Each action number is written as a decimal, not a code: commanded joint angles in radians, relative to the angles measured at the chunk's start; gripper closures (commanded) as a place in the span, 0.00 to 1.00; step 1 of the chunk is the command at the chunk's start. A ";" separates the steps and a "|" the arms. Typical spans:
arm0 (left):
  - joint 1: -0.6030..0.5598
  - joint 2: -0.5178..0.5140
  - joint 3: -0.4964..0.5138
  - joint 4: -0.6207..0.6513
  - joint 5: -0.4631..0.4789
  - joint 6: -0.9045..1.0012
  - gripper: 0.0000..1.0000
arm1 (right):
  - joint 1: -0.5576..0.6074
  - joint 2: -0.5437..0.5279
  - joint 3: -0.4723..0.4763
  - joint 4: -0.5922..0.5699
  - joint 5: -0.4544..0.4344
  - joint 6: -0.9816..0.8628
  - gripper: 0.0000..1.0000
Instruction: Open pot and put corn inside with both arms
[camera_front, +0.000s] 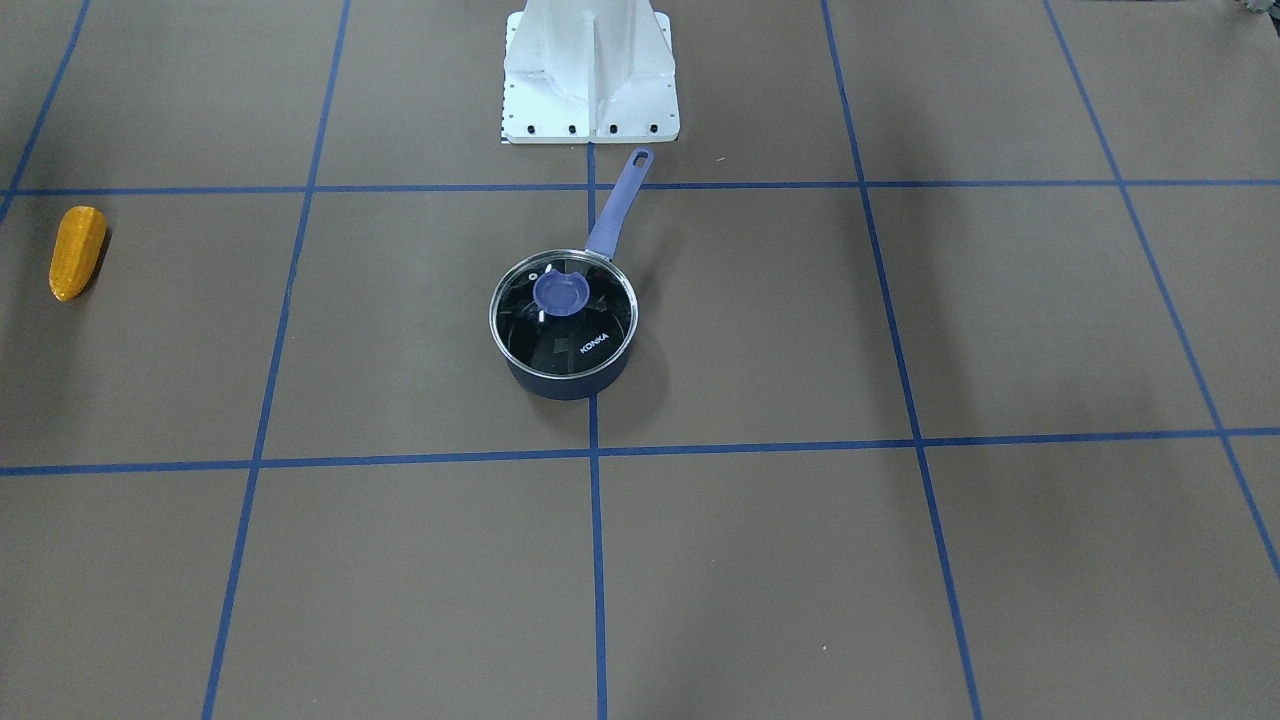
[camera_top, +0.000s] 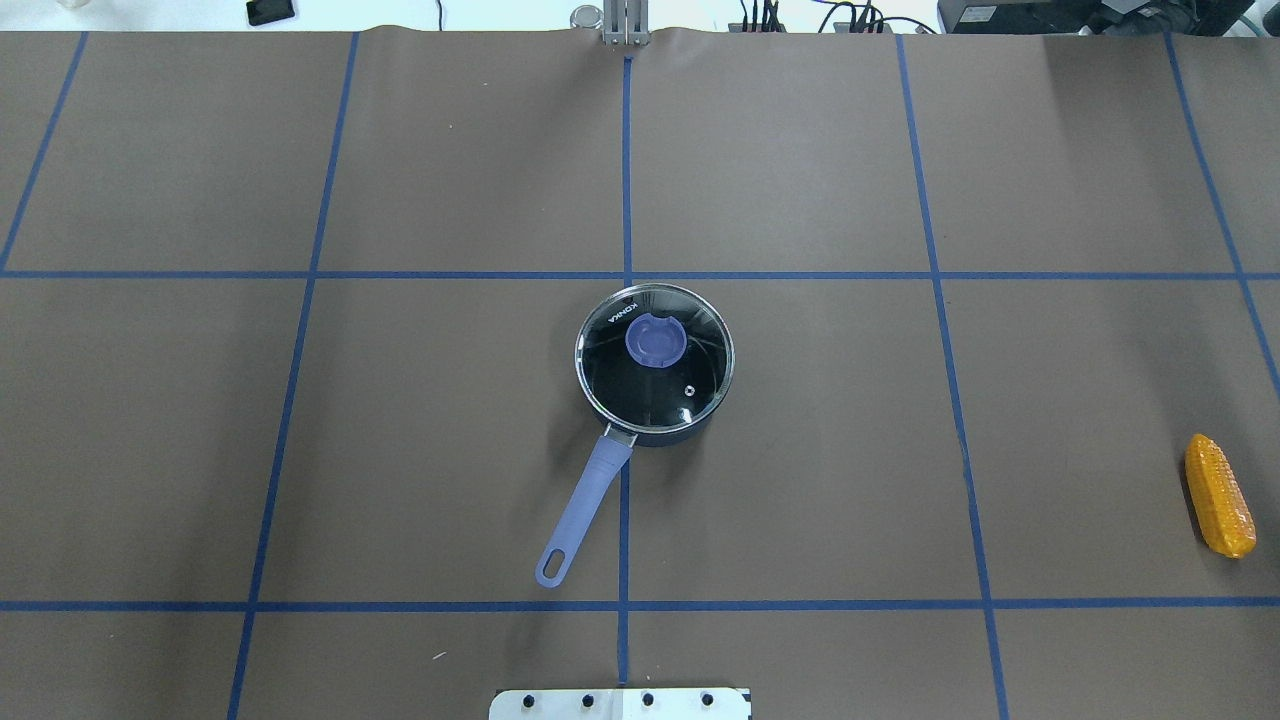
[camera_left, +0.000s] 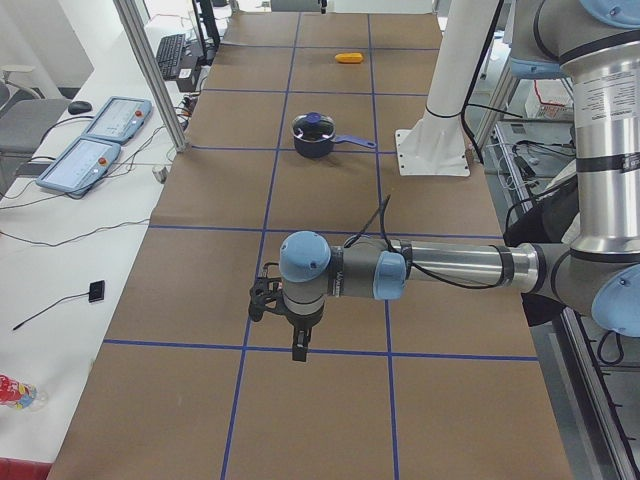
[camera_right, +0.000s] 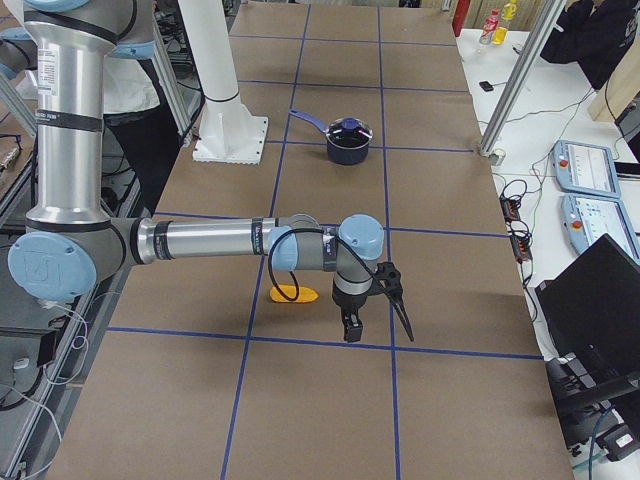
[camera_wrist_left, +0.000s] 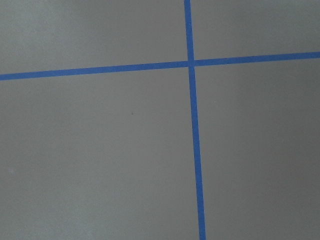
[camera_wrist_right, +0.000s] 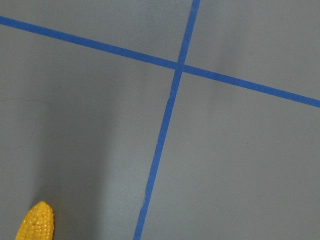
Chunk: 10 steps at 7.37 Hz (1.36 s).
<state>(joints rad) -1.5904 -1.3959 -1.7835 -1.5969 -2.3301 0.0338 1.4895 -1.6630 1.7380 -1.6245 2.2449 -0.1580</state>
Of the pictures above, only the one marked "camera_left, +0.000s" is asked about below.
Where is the red snack packet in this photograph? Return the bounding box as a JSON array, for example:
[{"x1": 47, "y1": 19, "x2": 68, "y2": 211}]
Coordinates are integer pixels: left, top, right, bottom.
[{"x1": 0, "y1": 374, "x2": 38, "y2": 410}]

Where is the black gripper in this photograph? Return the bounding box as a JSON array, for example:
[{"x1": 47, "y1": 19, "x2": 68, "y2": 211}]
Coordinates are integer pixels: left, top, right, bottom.
[{"x1": 286, "y1": 311, "x2": 320, "y2": 362}]

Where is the grey office chair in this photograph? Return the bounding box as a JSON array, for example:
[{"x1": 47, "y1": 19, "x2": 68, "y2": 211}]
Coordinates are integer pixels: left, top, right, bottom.
[{"x1": 1, "y1": 64, "x2": 71, "y2": 162}]

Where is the yellow corn cob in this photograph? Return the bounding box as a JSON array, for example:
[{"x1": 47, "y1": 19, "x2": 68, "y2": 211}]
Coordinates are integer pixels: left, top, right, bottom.
[{"x1": 334, "y1": 52, "x2": 364, "y2": 65}]

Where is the glass pot lid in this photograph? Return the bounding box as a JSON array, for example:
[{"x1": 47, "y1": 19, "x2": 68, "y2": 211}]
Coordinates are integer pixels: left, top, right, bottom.
[{"x1": 291, "y1": 112, "x2": 335, "y2": 142}]

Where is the blue saucepan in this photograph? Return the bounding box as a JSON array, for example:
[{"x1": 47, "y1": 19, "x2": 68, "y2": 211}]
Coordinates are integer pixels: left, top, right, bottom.
[{"x1": 292, "y1": 125, "x2": 376, "y2": 159}]

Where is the lower teach pendant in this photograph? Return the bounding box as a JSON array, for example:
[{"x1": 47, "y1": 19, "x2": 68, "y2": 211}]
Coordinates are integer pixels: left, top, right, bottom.
[{"x1": 35, "y1": 136, "x2": 121, "y2": 199}]

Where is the small black square device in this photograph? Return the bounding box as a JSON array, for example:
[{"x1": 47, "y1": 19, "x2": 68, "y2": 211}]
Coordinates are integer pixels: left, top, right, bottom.
[{"x1": 88, "y1": 280, "x2": 106, "y2": 303}]

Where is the aluminium frame post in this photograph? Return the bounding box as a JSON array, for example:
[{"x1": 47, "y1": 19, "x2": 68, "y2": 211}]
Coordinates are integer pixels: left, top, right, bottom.
[{"x1": 113, "y1": 0, "x2": 187, "y2": 153}]

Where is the black keyboard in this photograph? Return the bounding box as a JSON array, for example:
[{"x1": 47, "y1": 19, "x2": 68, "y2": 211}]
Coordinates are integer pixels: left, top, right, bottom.
[{"x1": 156, "y1": 34, "x2": 186, "y2": 80}]

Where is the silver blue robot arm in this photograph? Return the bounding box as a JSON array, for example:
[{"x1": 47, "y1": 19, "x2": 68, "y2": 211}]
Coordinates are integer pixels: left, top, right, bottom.
[{"x1": 275, "y1": 1, "x2": 639, "y2": 361}]

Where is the teach pendant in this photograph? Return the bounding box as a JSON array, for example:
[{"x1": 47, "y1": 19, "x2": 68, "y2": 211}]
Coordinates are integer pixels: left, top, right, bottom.
[
  {"x1": 83, "y1": 96, "x2": 152, "y2": 145},
  {"x1": 35, "y1": 136, "x2": 121, "y2": 199}
]

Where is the small metal cylinder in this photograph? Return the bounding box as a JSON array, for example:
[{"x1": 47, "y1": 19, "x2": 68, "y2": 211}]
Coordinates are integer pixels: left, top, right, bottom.
[{"x1": 152, "y1": 165, "x2": 168, "y2": 184}]

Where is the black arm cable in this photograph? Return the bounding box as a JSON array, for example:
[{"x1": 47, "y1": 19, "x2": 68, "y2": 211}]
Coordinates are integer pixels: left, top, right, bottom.
[{"x1": 344, "y1": 194, "x2": 511, "y2": 290}]

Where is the upper teach pendant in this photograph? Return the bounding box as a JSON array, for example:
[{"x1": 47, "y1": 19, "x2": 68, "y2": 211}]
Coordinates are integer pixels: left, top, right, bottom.
[{"x1": 83, "y1": 96, "x2": 152, "y2": 145}]

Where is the black computer mouse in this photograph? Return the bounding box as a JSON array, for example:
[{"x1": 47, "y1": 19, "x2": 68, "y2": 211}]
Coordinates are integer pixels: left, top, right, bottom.
[{"x1": 67, "y1": 101, "x2": 93, "y2": 115}]

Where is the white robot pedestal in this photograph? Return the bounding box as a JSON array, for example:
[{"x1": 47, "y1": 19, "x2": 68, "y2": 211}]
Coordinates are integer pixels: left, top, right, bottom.
[{"x1": 395, "y1": 0, "x2": 503, "y2": 177}]

